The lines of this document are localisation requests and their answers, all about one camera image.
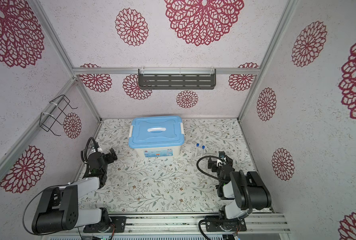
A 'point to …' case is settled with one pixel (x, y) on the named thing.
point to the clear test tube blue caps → (202, 150)
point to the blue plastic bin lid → (156, 132)
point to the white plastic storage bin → (156, 153)
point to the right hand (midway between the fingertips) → (220, 154)
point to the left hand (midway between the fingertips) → (105, 153)
